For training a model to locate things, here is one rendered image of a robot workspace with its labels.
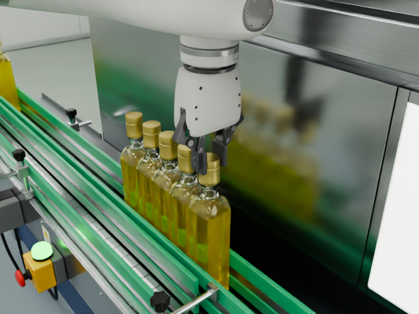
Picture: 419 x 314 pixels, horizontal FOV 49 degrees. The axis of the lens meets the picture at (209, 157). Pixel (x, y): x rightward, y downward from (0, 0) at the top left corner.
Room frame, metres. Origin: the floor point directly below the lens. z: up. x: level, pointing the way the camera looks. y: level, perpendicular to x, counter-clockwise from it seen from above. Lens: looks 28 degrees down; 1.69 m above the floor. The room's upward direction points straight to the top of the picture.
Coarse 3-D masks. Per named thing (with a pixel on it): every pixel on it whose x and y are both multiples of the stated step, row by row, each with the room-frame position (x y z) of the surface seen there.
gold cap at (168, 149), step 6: (162, 132) 0.75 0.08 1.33; (168, 132) 0.75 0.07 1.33; (162, 138) 0.73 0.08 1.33; (168, 138) 0.73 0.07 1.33; (162, 144) 0.73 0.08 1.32; (168, 144) 0.73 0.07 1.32; (174, 144) 0.73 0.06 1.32; (162, 150) 0.73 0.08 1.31; (168, 150) 0.73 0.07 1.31; (174, 150) 0.73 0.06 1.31; (162, 156) 0.73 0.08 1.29; (168, 156) 0.73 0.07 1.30; (174, 156) 0.73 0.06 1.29
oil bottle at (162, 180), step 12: (156, 180) 0.73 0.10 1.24; (168, 180) 0.72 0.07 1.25; (156, 192) 0.73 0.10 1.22; (168, 192) 0.71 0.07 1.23; (156, 204) 0.74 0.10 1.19; (168, 204) 0.71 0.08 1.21; (156, 216) 0.74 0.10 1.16; (168, 216) 0.71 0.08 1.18; (156, 228) 0.74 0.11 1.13; (168, 228) 0.71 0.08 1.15
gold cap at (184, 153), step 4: (180, 148) 0.69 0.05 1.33; (184, 148) 0.69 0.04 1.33; (188, 148) 0.69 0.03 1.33; (180, 152) 0.69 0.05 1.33; (184, 152) 0.68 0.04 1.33; (188, 152) 0.68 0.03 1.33; (180, 156) 0.69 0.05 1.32; (184, 156) 0.68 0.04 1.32; (188, 156) 0.68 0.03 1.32; (180, 160) 0.69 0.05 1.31; (184, 160) 0.68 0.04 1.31; (188, 160) 0.68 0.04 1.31; (180, 164) 0.69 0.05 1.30; (184, 164) 0.68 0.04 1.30; (188, 164) 0.68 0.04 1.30; (180, 168) 0.69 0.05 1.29; (184, 168) 0.68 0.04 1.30; (188, 168) 0.68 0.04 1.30; (184, 172) 0.68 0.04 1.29; (188, 172) 0.68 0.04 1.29; (192, 172) 0.68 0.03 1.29
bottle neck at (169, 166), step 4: (164, 160) 0.73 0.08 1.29; (172, 160) 0.73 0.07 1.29; (176, 160) 0.74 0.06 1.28; (164, 164) 0.73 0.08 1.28; (168, 164) 0.73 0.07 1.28; (172, 164) 0.73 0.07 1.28; (176, 164) 0.74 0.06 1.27; (164, 168) 0.73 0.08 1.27; (168, 168) 0.73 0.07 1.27; (172, 168) 0.73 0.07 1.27; (176, 168) 0.74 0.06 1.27
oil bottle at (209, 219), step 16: (192, 208) 0.65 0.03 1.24; (208, 208) 0.63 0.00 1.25; (224, 208) 0.64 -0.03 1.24; (192, 224) 0.65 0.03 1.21; (208, 224) 0.62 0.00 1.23; (224, 224) 0.64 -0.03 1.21; (192, 240) 0.65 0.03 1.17; (208, 240) 0.62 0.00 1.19; (224, 240) 0.64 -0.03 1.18; (192, 256) 0.65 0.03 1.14; (208, 256) 0.62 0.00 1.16; (224, 256) 0.64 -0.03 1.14; (208, 272) 0.62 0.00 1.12; (224, 272) 0.64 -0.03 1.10
